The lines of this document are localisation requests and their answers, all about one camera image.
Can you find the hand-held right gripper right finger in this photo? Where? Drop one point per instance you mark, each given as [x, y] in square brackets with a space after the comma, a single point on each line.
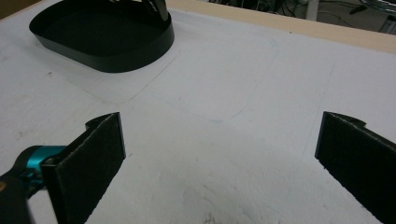
[358, 161]

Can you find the black oval tray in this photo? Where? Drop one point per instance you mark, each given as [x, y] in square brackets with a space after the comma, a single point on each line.
[102, 40]

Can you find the white post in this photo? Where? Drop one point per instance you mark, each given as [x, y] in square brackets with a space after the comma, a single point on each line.
[312, 9]

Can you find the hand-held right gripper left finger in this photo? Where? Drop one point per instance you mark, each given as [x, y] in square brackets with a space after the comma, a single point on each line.
[87, 168]

